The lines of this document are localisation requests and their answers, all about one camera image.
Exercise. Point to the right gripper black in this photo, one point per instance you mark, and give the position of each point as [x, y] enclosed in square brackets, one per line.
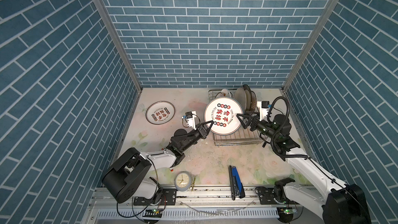
[255, 121]

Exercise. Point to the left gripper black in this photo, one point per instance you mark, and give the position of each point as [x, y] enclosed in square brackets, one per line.
[200, 132]

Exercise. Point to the red green text plate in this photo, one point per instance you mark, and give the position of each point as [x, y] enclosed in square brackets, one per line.
[223, 112]
[160, 112]

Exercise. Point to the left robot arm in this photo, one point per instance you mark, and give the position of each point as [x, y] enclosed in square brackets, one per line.
[126, 177]

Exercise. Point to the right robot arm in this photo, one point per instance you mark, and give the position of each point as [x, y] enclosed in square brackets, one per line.
[333, 200]

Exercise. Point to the grey plate in rack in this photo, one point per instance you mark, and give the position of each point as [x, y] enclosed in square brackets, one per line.
[241, 97]

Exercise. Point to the black plate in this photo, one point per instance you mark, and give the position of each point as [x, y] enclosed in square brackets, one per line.
[247, 90]

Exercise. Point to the brown patterned plate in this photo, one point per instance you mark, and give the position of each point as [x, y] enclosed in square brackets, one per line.
[253, 102]

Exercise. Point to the watermelon pattern plate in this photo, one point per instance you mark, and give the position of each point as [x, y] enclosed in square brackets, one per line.
[224, 93]

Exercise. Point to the small grey clock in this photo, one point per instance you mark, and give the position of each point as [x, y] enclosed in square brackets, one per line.
[183, 181]

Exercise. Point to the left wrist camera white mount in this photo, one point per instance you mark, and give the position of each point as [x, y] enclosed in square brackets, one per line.
[188, 120]

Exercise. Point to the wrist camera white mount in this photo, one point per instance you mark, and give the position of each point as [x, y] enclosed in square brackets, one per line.
[188, 120]
[263, 107]

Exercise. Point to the metal wire dish rack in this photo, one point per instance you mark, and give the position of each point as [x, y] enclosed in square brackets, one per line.
[239, 137]

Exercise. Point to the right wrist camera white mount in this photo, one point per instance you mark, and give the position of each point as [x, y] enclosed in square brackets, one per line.
[263, 107]

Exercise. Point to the aluminium front rail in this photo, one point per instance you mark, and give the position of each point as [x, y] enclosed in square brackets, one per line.
[218, 196]

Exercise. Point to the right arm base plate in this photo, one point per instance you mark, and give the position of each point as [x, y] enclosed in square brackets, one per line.
[267, 196]

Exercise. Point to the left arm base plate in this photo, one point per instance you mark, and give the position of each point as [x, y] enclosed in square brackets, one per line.
[166, 197]

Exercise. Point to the white perforated cable duct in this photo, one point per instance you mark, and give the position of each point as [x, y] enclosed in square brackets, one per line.
[211, 213]

